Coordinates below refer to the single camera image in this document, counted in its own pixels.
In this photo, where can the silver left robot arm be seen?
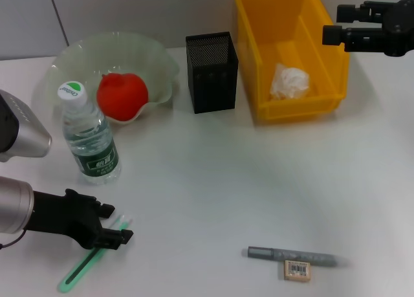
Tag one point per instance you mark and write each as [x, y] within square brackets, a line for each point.
[14, 206]

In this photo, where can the black mesh pen holder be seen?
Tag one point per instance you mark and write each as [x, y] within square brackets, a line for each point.
[213, 90]

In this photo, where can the clear green-label water bottle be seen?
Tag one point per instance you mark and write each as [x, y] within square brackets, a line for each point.
[93, 148]

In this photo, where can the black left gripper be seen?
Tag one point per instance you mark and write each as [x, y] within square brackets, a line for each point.
[64, 216]

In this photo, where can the red tomato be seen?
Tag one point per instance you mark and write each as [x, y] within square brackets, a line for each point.
[124, 94]

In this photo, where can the pale green wavy fruit plate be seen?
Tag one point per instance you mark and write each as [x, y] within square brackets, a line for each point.
[113, 51]

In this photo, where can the grey marker pen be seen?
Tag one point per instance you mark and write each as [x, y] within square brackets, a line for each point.
[291, 255]

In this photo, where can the yellow plastic bin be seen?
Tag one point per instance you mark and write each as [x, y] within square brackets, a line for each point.
[258, 35]

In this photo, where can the beige barcode eraser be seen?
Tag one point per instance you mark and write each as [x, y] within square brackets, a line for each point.
[297, 270]

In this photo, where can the white paper ball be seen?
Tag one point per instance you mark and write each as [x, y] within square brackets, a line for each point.
[291, 81]

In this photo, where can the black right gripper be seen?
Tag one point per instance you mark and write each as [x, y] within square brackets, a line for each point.
[399, 28]

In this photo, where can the mint green utility knife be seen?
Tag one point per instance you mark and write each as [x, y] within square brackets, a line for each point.
[77, 271]

